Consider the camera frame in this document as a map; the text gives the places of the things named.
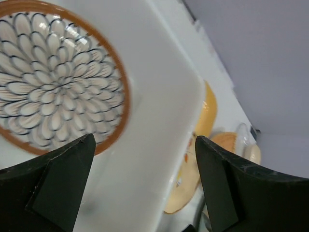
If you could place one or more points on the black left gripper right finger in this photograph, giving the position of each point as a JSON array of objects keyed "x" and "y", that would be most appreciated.
[{"x": 242, "y": 196}]

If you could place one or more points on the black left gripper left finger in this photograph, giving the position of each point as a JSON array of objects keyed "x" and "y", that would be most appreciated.
[{"x": 44, "y": 194}]

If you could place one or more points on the flower pattern round bowl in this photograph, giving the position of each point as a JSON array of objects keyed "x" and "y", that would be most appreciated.
[{"x": 60, "y": 79}]

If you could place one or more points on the white plastic bin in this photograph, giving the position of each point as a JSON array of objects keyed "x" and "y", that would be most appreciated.
[{"x": 129, "y": 183}]

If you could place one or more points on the cream square panda dish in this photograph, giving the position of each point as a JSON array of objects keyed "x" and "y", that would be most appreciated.
[{"x": 252, "y": 153}]

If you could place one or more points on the beige bird pattern plate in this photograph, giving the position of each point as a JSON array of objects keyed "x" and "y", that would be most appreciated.
[{"x": 186, "y": 182}]

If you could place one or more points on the woven bamboo triangular tray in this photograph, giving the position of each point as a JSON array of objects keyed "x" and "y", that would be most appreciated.
[{"x": 226, "y": 140}]

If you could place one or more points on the clear glass small dish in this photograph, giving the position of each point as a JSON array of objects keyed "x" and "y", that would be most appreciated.
[{"x": 242, "y": 139}]

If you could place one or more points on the yellow square panda dish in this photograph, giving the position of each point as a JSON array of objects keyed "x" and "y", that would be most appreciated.
[{"x": 208, "y": 113}]

